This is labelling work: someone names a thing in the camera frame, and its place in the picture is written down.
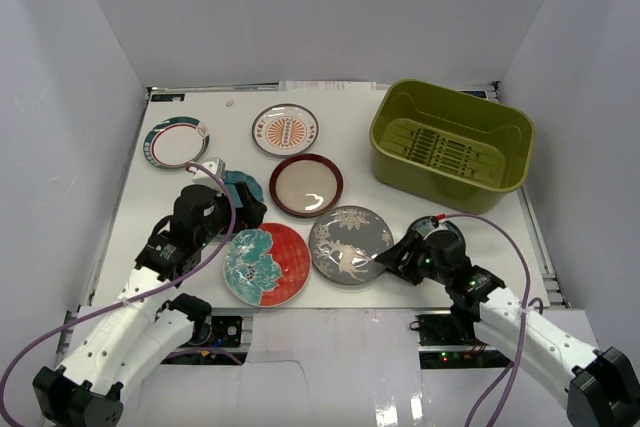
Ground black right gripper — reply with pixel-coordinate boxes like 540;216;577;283
375;231;451;288

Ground small blue floral plate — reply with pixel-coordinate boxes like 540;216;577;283
405;216;466;247

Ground grey reindeer snowflake plate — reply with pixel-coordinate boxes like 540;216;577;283
308;206;394;286

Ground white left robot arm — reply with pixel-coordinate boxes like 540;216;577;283
33;182;267;426

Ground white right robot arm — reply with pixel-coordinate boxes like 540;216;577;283
376;230;639;426

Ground olive green plastic bin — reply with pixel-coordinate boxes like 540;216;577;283
369;79;536;214

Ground teal scalloped plate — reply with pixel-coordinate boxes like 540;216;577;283
222;170;264;208

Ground red teal flower plate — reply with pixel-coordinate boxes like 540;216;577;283
222;223;311;308

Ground red rimmed beige plate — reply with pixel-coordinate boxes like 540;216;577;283
269;153;344;218

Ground white green rimmed plate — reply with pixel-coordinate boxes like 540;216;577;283
142;116;210;171

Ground white orange sunburst plate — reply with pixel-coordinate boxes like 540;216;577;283
251;103;319;157

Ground white papers at back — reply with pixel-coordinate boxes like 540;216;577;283
279;80;389;92

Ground blue label sticker left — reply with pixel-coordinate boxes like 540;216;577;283
150;93;185;102

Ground blue label sticker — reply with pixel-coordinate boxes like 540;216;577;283
460;90;488;99
150;93;185;102

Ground blue label sticker right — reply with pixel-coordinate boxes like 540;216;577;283
460;90;488;99

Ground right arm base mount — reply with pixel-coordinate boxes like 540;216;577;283
409;313;509;370

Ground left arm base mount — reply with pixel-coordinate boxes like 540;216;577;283
162;316;248;366

